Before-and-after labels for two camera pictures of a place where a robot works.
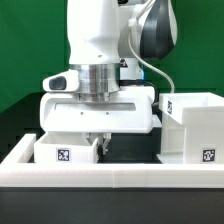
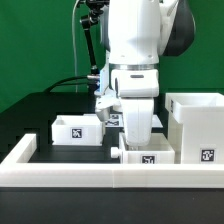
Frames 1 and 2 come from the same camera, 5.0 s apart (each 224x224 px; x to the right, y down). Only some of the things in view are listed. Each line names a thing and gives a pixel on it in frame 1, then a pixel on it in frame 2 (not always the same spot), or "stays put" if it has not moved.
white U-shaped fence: [18, 169] stays put
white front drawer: [66, 147] to [159, 151]
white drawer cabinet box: [192, 128] stays put
